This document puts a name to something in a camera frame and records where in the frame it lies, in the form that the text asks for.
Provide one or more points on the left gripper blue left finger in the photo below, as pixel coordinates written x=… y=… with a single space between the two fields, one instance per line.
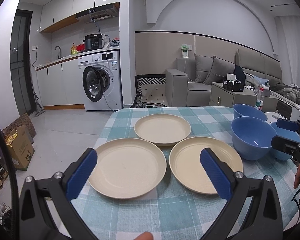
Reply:
x=78 y=173

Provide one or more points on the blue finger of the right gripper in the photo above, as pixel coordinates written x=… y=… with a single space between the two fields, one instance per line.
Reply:
x=287 y=124
x=285 y=145

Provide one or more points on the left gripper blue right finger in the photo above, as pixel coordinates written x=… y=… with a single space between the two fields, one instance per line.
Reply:
x=218 y=172

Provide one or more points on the small blue bowl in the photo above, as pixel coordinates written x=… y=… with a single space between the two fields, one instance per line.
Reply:
x=287 y=135

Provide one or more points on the large blue bowl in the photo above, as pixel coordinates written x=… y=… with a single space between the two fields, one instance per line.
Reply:
x=251 y=137

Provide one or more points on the cream plate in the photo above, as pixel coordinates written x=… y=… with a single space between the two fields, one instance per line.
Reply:
x=185 y=163
x=162 y=129
x=127 y=168

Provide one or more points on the blue bowl back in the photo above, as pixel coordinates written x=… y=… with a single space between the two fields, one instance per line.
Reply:
x=247 y=110

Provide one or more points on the cream plate back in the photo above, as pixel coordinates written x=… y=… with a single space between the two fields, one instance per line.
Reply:
x=162 y=129

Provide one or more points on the white kitchen counter cabinets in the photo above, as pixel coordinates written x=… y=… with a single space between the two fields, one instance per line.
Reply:
x=60 y=85

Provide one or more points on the kitchen faucet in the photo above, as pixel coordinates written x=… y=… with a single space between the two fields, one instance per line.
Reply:
x=59 y=55

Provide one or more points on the right hand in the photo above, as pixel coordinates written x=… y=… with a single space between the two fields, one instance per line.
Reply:
x=297 y=178

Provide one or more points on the clear water bottle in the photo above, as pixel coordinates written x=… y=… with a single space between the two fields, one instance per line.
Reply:
x=260 y=98

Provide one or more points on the black box on cabinet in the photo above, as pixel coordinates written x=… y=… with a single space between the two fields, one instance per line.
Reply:
x=234 y=83

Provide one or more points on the cardboard box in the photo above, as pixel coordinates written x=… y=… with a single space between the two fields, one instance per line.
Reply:
x=20 y=147

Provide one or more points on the grey side cabinet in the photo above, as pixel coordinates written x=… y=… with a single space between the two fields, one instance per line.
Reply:
x=222 y=97

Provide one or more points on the grey sofa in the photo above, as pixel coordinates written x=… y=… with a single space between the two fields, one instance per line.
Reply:
x=190 y=82

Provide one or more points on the white washing machine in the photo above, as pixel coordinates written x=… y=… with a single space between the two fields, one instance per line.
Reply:
x=101 y=79

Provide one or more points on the yellow oil bottle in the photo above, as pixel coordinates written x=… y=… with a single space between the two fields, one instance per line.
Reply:
x=74 y=49

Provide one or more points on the black pressure cooker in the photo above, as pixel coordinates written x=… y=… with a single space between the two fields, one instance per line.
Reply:
x=93 y=42

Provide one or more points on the black range hood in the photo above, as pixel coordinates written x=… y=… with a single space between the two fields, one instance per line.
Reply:
x=98 y=13

